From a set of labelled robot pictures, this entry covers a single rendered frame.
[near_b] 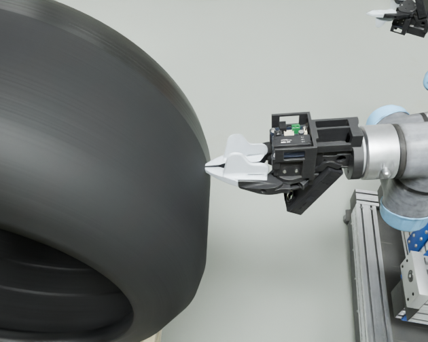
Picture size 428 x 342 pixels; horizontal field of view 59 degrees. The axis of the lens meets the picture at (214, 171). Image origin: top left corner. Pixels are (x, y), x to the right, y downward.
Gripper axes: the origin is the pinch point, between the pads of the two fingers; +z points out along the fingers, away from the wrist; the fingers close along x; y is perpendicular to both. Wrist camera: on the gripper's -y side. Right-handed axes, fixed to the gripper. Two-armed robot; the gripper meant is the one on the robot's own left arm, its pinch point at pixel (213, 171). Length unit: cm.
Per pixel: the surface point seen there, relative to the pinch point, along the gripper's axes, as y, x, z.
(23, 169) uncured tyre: 19.1, 15.9, 13.6
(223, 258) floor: -123, -54, 12
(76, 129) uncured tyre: 19.3, 11.5, 10.1
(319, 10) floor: -132, -317, -73
